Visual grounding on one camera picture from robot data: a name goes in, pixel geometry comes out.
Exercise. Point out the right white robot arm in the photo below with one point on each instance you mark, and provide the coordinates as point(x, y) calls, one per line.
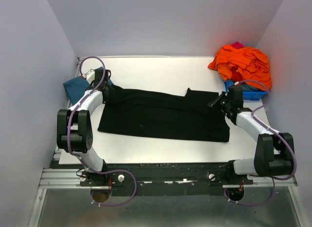
point(274, 153)

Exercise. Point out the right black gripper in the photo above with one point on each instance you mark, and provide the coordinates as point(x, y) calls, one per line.
point(215, 103)

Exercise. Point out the pink t-shirt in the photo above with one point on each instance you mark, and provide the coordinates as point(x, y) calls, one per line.
point(237, 45)

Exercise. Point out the blue plastic bin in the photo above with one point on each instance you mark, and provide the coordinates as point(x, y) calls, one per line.
point(247, 95)

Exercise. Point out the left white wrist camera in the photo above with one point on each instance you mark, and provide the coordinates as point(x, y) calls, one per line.
point(89, 76)

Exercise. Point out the red t-shirt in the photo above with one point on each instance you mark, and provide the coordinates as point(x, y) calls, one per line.
point(236, 76)

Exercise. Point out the black t-shirt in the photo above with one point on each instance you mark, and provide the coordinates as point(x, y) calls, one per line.
point(141, 113)

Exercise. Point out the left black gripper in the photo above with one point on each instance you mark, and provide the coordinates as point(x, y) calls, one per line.
point(109, 87)

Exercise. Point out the folded teal t-shirt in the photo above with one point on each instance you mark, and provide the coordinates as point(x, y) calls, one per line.
point(75, 89)

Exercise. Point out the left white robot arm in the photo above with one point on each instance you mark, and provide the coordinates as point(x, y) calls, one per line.
point(74, 127)

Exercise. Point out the grey t-shirt in bin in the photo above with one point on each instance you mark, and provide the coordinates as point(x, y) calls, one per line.
point(248, 88)

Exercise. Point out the orange t-shirt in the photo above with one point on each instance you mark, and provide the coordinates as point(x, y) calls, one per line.
point(250, 62)

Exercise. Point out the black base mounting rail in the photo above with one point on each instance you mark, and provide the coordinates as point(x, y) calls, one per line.
point(165, 179)

